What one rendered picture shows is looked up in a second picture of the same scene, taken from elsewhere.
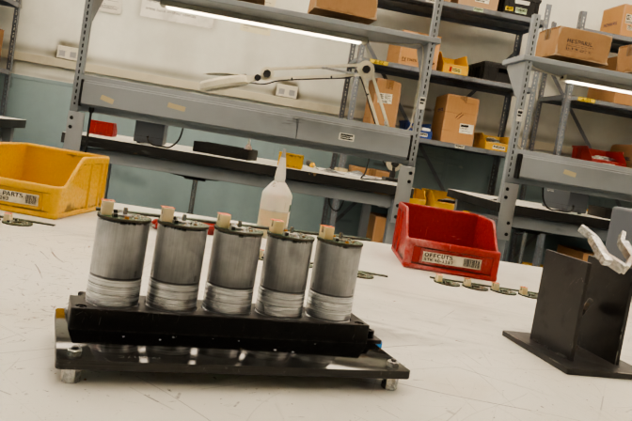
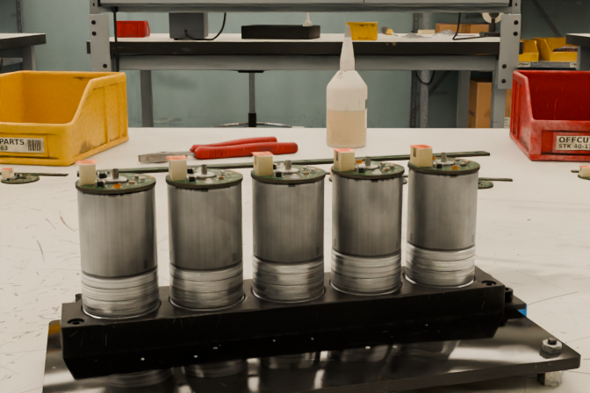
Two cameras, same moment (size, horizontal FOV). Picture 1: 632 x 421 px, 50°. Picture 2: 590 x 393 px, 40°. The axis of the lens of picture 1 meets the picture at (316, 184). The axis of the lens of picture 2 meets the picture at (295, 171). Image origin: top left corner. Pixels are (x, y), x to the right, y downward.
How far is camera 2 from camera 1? 0.08 m
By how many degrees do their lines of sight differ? 11
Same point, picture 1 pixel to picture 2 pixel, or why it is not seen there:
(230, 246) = (278, 203)
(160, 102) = not seen: outside the picture
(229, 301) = (289, 282)
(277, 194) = (347, 87)
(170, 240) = (187, 207)
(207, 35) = not seen: outside the picture
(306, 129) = not seen: outside the picture
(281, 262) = (359, 213)
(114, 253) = (108, 239)
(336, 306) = (450, 265)
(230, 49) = not seen: outside the picture
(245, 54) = not seen: outside the picture
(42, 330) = (37, 353)
